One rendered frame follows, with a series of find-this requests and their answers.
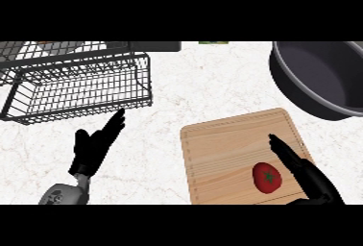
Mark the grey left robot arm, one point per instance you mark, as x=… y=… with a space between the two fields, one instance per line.
x=68 y=193

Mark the wooden cutting board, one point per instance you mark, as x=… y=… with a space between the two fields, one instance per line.
x=226 y=153

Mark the red tomato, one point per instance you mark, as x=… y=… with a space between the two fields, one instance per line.
x=267 y=177

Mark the dark grey block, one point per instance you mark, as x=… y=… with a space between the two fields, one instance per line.
x=155 y=46

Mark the dark grey pot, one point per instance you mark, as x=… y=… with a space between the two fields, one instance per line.
x=321 y=77

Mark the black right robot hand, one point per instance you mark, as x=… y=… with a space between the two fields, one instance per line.
x=307 y=174

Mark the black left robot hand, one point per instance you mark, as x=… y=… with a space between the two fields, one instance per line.
x=95 y=145

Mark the green object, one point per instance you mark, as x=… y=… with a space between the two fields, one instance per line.
x=213 y=42

